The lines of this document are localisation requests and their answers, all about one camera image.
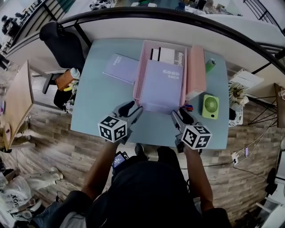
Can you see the small purple notebook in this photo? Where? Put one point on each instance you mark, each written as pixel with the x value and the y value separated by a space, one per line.
pixel 121 67

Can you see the large purple spiral notebook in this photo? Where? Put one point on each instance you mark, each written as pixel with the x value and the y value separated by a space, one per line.
pixel 162 89

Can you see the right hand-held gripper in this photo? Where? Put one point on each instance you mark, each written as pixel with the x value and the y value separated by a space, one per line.
pixel 197 137

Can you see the pink file box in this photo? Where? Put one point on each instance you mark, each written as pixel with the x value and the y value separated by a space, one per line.
pixel 196 71

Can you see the black metal balustrade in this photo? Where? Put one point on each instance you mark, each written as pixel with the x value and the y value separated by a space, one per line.
pixel 40 15
pixel 265 13

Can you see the person's left forearm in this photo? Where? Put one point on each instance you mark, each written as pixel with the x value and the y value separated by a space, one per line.
pixel 98 169

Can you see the black device with screen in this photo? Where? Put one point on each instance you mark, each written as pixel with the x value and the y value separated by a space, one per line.
pixel 119 159

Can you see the dark wooden side table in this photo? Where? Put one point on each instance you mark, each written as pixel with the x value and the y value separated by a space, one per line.
pixel 280 107

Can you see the green bottle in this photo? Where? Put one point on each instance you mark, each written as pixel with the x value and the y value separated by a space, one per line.
pixel 210 65

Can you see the white grey striped book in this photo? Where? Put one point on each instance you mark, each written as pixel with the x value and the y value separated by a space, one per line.
pixel 167 55

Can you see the white artificial flowers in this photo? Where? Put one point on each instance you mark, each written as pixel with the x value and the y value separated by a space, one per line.
pixel 70 104

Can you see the person's right forearm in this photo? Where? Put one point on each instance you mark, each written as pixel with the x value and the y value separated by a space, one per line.
pixel 198 176

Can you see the person's left shoe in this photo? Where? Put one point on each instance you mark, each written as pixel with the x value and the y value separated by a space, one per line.
pixel 139 149

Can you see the light wooden table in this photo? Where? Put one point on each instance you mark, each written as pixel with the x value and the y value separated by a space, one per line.
pixel 17 100

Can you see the dried flower bouquet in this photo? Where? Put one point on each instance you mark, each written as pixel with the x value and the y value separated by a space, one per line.
pixel 238 95

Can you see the white plastic bag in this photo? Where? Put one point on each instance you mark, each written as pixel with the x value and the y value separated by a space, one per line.
pixel 15 196

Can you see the black office chair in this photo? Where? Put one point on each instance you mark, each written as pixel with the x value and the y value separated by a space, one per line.
pixel 66 49

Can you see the bundle of coloured pens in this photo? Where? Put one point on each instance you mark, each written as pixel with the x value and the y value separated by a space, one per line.
pixel 188 108

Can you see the black white patterned container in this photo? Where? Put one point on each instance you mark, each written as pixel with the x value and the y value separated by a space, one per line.
pixel 237 118

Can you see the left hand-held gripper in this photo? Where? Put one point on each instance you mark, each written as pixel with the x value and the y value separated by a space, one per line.
pixel 112 129

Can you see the white plastic bottle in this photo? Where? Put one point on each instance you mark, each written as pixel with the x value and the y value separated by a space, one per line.
pixel 75 73

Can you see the smartphone on floor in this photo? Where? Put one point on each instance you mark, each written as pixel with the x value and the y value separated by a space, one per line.
pixel 247 151

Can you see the pink paper tray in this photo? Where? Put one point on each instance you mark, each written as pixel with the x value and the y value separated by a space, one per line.
pixel 138 93

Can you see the green portable fan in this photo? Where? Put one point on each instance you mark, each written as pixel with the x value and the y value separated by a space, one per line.
pixel 210 107

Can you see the orange cardboard box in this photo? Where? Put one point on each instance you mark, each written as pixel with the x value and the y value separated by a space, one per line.
pixel 63 80

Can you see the yellow banana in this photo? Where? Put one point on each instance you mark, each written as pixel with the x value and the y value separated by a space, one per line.
pixel 67 89

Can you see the white power strip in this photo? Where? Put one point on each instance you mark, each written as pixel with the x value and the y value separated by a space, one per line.
pixel 235 157

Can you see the person's torso in black shirt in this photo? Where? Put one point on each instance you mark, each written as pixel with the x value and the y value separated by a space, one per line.
pixel 147 196

